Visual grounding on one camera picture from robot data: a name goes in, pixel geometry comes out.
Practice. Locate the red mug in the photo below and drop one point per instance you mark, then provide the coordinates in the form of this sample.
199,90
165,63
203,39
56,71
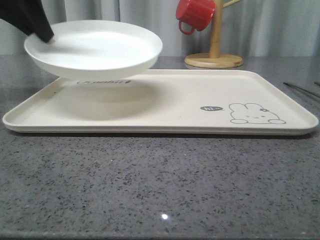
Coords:
194,15

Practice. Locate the white round plate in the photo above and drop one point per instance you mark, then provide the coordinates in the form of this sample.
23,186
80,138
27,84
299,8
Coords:
99,50

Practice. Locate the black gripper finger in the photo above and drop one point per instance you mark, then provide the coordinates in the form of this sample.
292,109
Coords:
28,16

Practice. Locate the silver chopstick pair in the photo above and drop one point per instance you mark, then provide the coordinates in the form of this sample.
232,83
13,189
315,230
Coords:
300,88

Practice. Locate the cream rabbit serving tray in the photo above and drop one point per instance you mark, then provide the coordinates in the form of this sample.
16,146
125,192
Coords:
226,102

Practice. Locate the wooden mug tree stand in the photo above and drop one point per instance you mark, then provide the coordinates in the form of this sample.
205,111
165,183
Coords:
214,59

